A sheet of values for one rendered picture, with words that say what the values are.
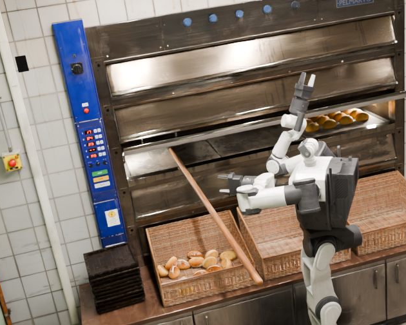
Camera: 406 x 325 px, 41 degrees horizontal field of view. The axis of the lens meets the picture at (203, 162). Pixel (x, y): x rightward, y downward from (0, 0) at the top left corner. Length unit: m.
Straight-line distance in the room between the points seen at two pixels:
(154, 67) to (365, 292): 1.85
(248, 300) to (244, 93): 1.22
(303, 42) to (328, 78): 0.29
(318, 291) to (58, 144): 1.64
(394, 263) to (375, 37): 1.39
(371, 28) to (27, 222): 2.39
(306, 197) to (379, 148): 1.52
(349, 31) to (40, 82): 1.86
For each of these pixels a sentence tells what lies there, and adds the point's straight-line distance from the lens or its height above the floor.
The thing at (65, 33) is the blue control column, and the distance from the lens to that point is 3.08.
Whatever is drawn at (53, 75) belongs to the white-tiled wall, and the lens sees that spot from 3.14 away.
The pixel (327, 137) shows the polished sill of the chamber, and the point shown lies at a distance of 3.64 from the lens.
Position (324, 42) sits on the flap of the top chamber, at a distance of 3.48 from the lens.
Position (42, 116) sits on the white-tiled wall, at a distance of 3.19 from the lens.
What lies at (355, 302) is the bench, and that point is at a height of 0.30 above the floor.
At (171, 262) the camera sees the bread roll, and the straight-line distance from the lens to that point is 3.43.
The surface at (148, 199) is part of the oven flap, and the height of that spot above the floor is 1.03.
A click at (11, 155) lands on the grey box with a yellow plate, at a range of 3.19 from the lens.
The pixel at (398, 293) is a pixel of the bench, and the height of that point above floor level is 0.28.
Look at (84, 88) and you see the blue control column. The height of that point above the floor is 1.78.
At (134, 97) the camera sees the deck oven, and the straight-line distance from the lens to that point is 3.19.
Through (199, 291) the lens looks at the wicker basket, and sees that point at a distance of 3.18.
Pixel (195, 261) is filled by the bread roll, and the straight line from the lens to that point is 3.43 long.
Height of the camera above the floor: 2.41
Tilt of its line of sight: 21 degrees down
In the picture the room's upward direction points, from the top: 8 degrees counter-clockwise
